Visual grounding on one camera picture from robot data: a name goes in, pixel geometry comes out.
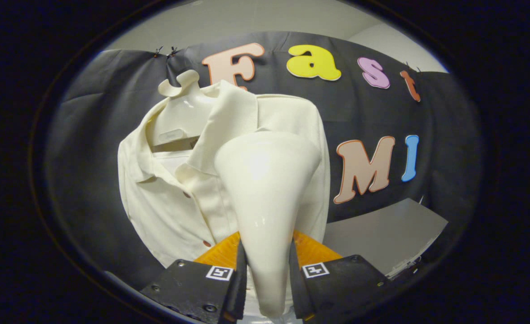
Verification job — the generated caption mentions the cream plastic hanger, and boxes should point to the cream plastic hanger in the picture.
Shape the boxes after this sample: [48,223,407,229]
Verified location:
[150,70,218,153]

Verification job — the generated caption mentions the cream button-up shirt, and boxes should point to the cream button-up shirt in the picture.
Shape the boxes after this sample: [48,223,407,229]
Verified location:
[117,80,331,270]

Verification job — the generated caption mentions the white garment steamer nozzle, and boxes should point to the white garment steamer nozzle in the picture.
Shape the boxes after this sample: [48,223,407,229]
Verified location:
[214,131,322,318]

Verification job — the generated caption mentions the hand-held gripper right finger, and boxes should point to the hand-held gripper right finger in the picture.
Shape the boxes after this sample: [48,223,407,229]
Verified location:
[289,230,391,322]

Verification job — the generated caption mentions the black backdrop cloth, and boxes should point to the black backdrop cloth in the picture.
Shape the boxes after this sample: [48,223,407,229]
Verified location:
[45,31,484,291]

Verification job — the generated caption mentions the grey cabinet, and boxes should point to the grey cabinet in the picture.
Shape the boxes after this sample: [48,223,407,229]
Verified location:
[323,198,449,279]

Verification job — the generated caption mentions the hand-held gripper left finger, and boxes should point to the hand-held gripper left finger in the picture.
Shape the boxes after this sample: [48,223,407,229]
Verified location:
[139,232,248,324]

